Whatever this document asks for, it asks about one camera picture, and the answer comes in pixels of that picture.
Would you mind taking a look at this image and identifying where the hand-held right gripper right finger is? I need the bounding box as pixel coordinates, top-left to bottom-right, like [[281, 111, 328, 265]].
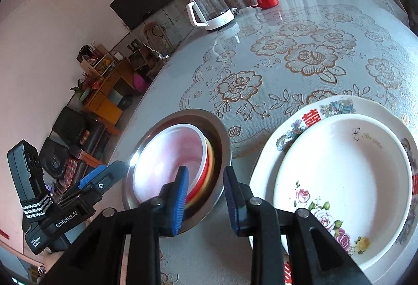
[[223, 166, 373, 285]]

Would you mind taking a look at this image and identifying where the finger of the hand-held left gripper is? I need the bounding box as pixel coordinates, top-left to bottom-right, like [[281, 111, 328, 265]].
[[78, 161, 129, 204], [60, 165, 108, 202]]

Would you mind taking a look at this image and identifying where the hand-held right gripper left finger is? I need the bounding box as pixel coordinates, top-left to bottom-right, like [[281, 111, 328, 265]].
[[39, 166, 190, 285]]

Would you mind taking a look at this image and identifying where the stainless steel bowl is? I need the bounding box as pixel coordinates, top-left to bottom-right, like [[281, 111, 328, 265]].
[[121, 109, 232, 235]]

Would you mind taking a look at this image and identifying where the yellow plastic bowl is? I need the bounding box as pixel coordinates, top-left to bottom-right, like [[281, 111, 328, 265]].
[[186, 138, 217, 211]]

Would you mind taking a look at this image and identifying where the red plastic bowl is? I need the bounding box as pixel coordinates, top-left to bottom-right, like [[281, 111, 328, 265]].
[[132, 124, 210, 204]]

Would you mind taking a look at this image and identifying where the scalloped plate with red characters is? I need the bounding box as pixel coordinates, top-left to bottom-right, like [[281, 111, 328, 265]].
[[249, 95, 418, 285]]

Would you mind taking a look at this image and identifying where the white rose print plate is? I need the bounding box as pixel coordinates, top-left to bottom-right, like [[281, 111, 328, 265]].
[[272, 114, 413, 276]]

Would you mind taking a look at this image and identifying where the plaid cloth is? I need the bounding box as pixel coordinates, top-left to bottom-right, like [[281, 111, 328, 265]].
[[63, 157, 87, 188]]

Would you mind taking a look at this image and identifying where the black sofa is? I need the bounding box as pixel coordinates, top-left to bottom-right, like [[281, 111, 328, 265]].
[[42, 107, 109, 181]]

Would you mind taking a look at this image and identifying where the wooden cabinet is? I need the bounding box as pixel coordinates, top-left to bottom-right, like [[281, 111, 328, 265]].
[[80, 59, 135, 126]]

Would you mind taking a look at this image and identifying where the pink plastic object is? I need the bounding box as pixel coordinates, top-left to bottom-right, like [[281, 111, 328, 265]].
[[132, 72, 146, 92]]

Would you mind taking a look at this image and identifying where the small wooden shelf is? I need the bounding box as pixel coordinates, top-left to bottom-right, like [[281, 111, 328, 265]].
[[77, 45, 117, 77]]

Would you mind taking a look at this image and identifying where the wooden chair back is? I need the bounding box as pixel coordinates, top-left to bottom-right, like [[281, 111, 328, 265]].
[[144, 22, 171, 51]]

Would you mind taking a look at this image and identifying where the white glass electric kettle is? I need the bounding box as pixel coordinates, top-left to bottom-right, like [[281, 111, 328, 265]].
[[186, 0, 236, 31]]

